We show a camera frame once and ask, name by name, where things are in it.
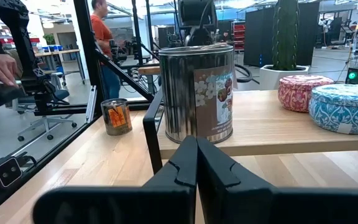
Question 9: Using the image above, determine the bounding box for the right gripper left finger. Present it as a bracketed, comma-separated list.
[32, 135, 198, 224]

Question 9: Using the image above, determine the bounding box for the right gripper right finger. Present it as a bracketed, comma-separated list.
[196, 136, 358, 224]

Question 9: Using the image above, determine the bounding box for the silver tin can candle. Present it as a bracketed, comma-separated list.
[100, 98, 133, 136]
[158, 45, 236, 144]

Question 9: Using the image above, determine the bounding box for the blue patterned round tin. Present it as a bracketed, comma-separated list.
[308, 83, 358, 135]

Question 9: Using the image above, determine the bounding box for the blue office chair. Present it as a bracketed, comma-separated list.
[11, 88, 78, 142]

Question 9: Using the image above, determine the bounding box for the white faceted plant pot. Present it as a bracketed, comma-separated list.
[259, 64, 310, 91]

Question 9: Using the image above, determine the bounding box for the green cactus in white pot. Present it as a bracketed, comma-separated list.
[244, 1, 320, 68]

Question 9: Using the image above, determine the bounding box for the tall green cactus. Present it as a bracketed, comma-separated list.
[271, 0, 301, 71]

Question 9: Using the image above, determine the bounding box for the red storage rack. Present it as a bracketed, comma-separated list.
[232, 20, 246, 53]

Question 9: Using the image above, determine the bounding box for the wooden shelf black metal frame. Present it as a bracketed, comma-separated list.
[142, 88, 358, 174]

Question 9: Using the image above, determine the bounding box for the silver aluminium bracket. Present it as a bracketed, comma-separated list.
[85, 85, 98, 124]

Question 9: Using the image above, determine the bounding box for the black table-level camera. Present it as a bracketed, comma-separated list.
[0, 155, 24, 192]

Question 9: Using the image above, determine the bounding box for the black cable loop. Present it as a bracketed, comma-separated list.
[234, 63, 254, 84]

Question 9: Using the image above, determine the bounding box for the black extrusion frame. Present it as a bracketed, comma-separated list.
[0, 0, 157, 220]

